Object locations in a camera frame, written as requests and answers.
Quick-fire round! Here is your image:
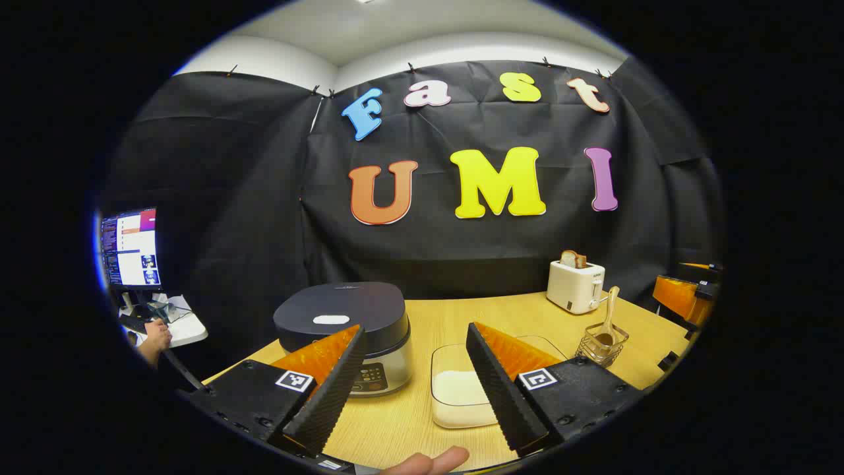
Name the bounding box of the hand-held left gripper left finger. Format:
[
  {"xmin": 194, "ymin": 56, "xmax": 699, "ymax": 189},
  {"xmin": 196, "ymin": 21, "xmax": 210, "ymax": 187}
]
[{"xmin": 179, "ymin": 323, "xmax": 368, "ymax": 459}]

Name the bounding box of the white side table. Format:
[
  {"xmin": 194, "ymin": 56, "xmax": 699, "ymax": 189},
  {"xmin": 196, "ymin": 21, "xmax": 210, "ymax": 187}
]
[{"xmin": 119, "ymin": 294, "xmax": 209, "ymax": 349}]

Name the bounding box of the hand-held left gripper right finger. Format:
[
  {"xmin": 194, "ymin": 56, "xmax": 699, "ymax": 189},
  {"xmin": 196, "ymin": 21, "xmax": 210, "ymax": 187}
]
[{"xmin": 466, "ymin": 321, "xmax": 646, "ymax": 458}]

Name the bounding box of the wooden spoon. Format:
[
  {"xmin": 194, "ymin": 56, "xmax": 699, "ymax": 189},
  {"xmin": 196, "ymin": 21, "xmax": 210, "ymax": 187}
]
[{"xmin": 593, "ymin": 286, "xmax": 621, "ymax": 348}]

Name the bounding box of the black backdrop cloth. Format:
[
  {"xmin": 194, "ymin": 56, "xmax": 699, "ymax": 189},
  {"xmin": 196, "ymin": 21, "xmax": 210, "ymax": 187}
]
[{"xmin": 99, "ymin": 61, "xmax": 725, "ymax": 390}]

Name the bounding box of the wire chopstick holder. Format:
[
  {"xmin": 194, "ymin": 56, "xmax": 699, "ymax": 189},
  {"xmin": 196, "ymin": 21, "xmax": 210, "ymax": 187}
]
[{"xmin": 576, "ymin": 322, "xmax": 630, "ymax": 368}]

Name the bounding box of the black silver rice cooker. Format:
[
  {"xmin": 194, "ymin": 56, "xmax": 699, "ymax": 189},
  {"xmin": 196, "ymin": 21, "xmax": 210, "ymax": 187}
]
[{"xmin": 273, "ymin": 282, "xmax": 413, "ymax": 398}]

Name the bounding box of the white toaster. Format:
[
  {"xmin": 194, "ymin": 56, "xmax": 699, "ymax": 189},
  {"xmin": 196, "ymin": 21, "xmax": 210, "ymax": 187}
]
[{"xmin": 546, "ymin": 259, "xmax": 606, "ymax": 315}]

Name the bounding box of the computer monitor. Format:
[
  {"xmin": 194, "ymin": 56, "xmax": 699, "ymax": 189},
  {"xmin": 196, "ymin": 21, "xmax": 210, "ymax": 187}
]
[{"xmin": 99, "ymin": 207, "xmax": 163, "ymax": 292}]

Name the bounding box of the clear plastic container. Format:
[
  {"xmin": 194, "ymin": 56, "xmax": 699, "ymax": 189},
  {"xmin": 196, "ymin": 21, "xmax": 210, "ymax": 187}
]
[{"xmin": 431, "ymin": 335, "xmax": 569, "ymax": 429}]

